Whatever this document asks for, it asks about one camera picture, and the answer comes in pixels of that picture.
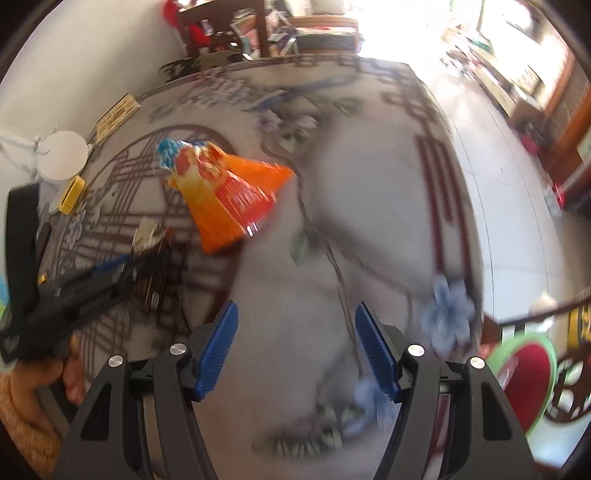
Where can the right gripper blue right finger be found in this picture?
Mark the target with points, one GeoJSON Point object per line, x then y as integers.
{"type": "Point", "coordinates": [382, 356]}

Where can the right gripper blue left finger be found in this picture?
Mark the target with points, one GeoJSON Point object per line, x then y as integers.
{"type": "Point", "coordinates": [210, 346]}

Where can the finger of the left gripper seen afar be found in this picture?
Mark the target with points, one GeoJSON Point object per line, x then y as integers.
{"type": "Point", "coordinates": [113, 266]}

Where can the dark brown snack wrapper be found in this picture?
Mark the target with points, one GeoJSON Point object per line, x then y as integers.
{"type": "Point", "coordinates": [151, 252]}

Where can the orange snack bag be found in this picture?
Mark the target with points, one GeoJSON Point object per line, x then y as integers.
{"type": "Point", "coordinates": [229, 197]}

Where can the green rimmed red trash bin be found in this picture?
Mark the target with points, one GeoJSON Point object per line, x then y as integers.
{"type": "Point", "coordinates": [526, 369]}

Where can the left hand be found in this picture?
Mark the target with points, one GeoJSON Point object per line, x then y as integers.
{"type": "Point", "coordinates": [27, 376]}

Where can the yellow plastic holder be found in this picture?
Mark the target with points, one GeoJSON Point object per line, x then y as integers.
{"type": "Point", "coordinates": [71, 195]}

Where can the white round lamp base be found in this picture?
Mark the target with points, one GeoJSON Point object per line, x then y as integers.
{"type": "Point", "coordinates": [61, 156]}

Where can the framed gold picture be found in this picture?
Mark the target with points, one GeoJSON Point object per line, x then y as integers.
{"type": "Point", "coordinates": [115, 117]}

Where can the patterned table cloth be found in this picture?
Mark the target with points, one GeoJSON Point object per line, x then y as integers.
{"type": "Point", "coordinates": [377, 212]}

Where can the small red waste basket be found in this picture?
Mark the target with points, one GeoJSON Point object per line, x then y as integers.
{"type": "Point", "coordinates": [534, 138]}

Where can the dark wooden chair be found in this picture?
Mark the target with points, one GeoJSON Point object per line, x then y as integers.
{"type": "Point", "coordinates": [220, 15]}

